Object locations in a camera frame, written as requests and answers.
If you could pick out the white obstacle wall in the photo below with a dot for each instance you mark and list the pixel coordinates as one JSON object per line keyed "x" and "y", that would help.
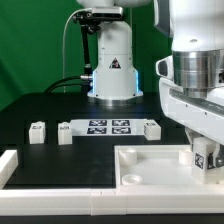
{"x": 134, "y": 200}
{"x": 8, "y": 164}

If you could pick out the white obstacle wall front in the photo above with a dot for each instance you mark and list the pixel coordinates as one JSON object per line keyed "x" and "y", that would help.
{"x": 134, "y": 200}

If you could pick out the white square tabletop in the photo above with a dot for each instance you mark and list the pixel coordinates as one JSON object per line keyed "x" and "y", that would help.
{"x": 158, "y": 165}

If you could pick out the black camera on mount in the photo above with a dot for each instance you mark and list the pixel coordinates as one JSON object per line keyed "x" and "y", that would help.
{"x": 99, "y": 14}

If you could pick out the white obstacle wall left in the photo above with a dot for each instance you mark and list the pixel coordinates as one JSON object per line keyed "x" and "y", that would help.
{"x": 8, "y": 164}

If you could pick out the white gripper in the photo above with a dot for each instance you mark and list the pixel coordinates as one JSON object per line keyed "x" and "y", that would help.
{"x": 203, "y": 116}

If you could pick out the white marker sheet with tags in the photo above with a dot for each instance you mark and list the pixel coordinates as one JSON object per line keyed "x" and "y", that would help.
{"x": 107, "y": 127}

